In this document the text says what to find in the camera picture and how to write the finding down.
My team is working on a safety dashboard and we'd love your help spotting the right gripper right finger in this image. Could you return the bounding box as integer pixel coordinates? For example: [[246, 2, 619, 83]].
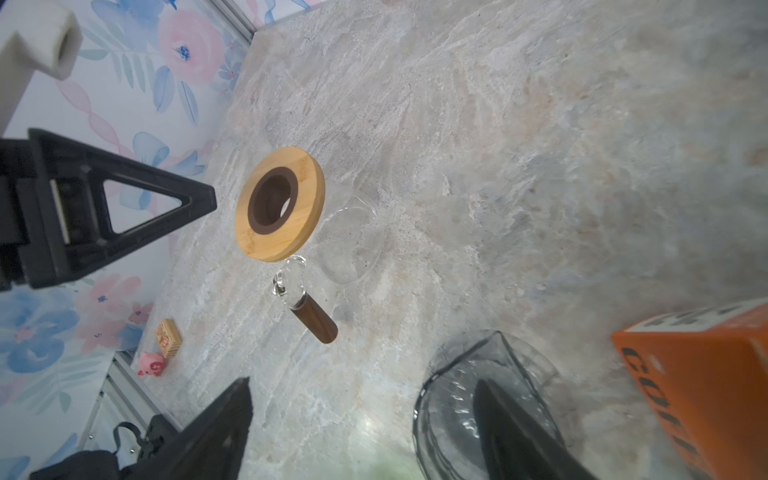
[[473, 380, 594, 480]]

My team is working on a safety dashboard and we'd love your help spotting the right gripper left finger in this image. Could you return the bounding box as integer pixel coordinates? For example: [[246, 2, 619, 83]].
[[122, 377, 253, 479]]

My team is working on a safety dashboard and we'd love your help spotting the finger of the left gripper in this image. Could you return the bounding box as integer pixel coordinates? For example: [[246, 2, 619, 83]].
[[1, 129, 217, 291]]

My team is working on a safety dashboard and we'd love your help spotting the wooden dripper ring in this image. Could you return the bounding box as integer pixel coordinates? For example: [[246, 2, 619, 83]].
[[234, 146, 327, 263]]

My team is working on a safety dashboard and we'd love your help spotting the clear glass server wooden handle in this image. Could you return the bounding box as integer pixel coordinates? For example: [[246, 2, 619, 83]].
[[272, 186, 389, 344]]

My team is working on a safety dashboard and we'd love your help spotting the orange coffee filter pack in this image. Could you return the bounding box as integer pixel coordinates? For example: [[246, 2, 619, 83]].
[[611, 298, 767, 479]]

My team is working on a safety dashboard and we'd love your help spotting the grey glass carafe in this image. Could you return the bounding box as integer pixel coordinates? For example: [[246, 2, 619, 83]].
[[412, 330, 580, 479]]

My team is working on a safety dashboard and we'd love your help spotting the pink pig toy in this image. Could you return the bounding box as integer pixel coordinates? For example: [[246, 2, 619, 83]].
[[137, 352, 167, 377]]

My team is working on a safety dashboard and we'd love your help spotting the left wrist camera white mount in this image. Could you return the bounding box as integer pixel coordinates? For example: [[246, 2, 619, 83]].
[[1, 0, 83, 130]]

